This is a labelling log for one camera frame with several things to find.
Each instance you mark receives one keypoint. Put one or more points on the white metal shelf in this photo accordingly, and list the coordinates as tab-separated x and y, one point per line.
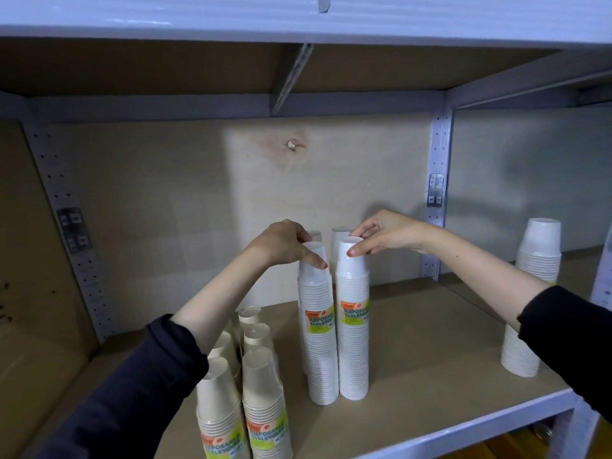
430	368

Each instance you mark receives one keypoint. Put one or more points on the yellow plastic bin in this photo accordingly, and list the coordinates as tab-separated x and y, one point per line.
507	446

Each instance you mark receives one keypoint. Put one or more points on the person's right forearm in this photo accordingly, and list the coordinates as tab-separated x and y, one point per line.
550	310

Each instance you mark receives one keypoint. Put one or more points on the person's left hand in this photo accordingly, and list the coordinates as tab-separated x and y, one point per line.
282	243

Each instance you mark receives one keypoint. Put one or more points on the white cup stack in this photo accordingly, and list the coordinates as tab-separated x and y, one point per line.
353	329
319	339
338	238
315	236
538	253

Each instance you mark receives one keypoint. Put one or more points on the person's right hand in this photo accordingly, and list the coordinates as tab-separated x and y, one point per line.
394	231

